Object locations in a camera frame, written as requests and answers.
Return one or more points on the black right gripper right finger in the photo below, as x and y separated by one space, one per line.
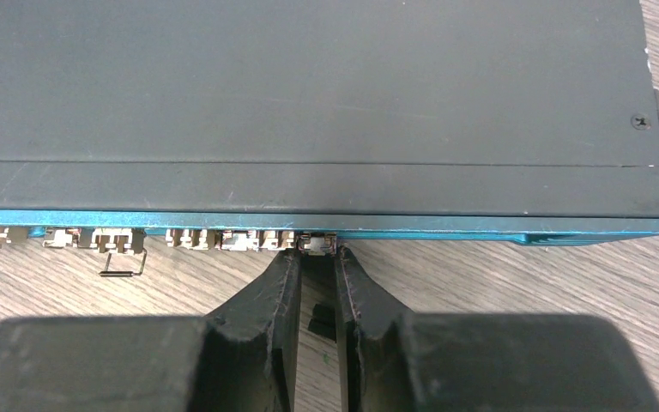
395 359

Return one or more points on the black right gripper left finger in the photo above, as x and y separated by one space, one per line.
242 356

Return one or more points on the small black plug piece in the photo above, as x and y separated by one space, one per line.
323 321

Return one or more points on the dark network switch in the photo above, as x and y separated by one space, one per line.
274 125

